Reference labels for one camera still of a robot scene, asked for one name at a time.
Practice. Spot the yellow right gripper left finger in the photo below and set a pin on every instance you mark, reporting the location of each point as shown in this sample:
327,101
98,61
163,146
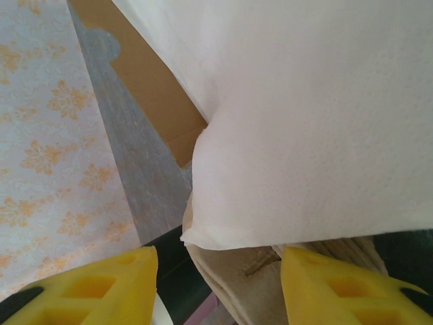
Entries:
84,298

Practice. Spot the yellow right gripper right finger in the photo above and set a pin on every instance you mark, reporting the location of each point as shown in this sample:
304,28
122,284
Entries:
348,298

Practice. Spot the white and black cup stack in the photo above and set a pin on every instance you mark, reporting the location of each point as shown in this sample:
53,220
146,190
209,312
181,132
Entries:
162,315

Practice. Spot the brown pulp cup carrier stack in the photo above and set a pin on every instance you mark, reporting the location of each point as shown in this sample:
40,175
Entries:
243,291

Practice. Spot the white paper napkin stack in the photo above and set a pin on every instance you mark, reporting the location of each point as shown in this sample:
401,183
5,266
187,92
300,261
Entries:
304,118

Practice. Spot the brown cardboard tray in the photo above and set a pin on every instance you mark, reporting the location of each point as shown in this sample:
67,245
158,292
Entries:
149,84

